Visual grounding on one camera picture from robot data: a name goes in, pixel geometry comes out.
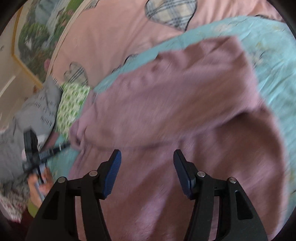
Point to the landscape painting gold frame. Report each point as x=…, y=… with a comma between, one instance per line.
x=39, y=28

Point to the person's left hand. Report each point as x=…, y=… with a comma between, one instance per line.
x=39, y=187

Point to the pink duvet with plaid hearts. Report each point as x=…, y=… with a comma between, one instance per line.
x=104, y=34

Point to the turquoise floral bed sheet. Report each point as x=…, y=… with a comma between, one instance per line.
x=266, y=57

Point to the mauve knitted sweater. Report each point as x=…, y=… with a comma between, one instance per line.
x=147, y=202

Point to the green white patterned cloth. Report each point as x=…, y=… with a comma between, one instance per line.
x=73, y=98

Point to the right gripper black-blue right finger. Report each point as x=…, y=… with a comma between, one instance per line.
x=237, y=217

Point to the grey printed pillow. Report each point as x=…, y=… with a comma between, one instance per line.
x=38, y=113

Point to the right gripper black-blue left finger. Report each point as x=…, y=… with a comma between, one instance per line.
x=56, y=218

